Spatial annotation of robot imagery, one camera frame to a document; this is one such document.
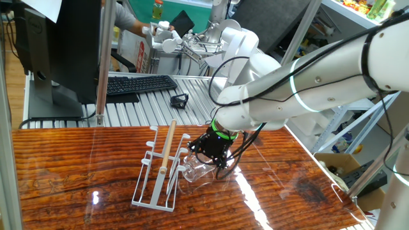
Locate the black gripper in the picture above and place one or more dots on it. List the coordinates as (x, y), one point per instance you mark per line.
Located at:
(215, 145)

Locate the person hand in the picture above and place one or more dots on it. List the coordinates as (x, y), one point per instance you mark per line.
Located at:
(156, 31)

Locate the small black phone holder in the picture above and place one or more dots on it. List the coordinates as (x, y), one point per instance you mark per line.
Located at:
(175, 99)

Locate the black keyboard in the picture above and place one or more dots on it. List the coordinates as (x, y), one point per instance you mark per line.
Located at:
(140, 84)

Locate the aluminium equipment case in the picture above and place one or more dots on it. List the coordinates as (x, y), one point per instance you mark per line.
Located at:
(166, 64)

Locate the white haptic control device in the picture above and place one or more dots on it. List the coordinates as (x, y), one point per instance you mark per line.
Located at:
(236, 41)

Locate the white box red label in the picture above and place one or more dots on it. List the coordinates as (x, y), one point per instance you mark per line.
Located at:
(140, 57)

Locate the black chair armrest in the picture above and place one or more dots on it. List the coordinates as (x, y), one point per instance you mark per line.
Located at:
(128, 65)

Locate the glossy wood grain mat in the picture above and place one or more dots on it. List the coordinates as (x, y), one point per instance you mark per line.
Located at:
(80, 166)

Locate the black tablet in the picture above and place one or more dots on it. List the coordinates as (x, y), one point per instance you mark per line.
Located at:
(182, 22)

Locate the green bottle orange cap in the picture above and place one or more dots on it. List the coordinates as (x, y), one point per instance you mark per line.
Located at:
(157, 11)

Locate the dark grey board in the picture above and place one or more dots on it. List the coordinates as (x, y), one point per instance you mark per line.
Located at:
(271, 16)

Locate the black electronic box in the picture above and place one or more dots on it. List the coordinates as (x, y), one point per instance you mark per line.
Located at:
(367, 182)

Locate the person grey shirt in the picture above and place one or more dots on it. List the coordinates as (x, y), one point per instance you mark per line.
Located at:
(123, 16)

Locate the brown cardboard box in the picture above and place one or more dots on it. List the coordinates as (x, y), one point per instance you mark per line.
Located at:
(367, 200)

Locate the black computer monitor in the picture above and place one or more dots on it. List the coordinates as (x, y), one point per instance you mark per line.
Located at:
(73, 48)

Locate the white paper sheet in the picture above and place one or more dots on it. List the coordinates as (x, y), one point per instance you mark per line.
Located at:
(48, 8)

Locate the aluminium frame post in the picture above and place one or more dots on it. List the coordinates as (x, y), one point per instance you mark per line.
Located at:
(303, 28)
(105, 64)
(8, 175)
(367, 177)

